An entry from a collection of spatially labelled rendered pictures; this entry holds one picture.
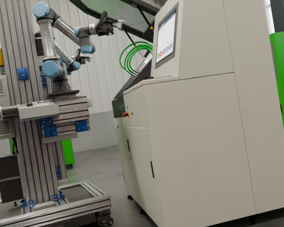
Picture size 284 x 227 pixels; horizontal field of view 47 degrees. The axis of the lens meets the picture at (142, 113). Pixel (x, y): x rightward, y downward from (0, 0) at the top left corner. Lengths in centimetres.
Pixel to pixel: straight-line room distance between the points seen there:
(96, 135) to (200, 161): 759
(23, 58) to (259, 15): 173
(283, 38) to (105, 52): 585
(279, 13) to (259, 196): 475
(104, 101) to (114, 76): 79
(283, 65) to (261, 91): 293
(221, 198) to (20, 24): 194
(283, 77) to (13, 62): 365
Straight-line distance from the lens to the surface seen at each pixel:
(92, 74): 959
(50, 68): 241
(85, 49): 239
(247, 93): 213
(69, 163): 614
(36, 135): 268
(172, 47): 212
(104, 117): 953
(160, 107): 191
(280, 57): 509
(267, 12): 738
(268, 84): 222
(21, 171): 269
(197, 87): 199
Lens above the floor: 79
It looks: level
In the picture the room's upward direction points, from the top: 9 degrees counter-clockwise
